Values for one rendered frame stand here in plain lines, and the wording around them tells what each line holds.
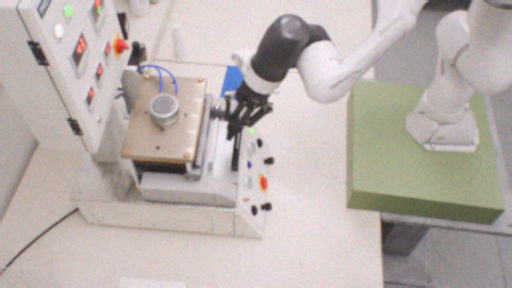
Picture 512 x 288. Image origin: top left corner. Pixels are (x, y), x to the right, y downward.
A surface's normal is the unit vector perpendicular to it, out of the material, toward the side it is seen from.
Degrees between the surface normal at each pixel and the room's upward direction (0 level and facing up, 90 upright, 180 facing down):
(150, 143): 0
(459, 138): 91
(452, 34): 54
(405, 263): 0
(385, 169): 3
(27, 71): 90
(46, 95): 90
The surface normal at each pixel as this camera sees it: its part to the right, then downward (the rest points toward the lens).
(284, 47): -0.15, 0.68
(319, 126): -0.02, -0.58
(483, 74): -0.76, 0.30
